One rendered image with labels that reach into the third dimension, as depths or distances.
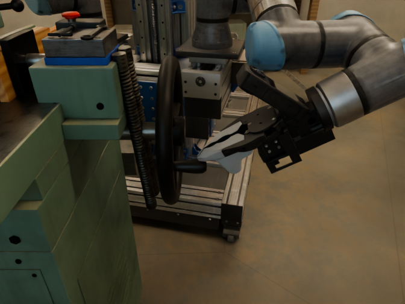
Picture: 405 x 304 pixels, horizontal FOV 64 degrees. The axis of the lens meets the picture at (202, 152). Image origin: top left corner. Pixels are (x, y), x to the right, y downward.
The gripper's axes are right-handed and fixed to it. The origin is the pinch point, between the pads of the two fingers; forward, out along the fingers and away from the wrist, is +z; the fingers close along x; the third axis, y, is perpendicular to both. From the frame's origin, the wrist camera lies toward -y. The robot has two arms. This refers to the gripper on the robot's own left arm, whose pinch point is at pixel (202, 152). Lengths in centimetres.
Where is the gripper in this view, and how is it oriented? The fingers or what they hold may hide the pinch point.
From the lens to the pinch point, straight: 53.5
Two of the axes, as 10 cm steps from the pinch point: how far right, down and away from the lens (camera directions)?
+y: 5.0, 7.4, 4.6
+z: -8.7, 4.2, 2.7
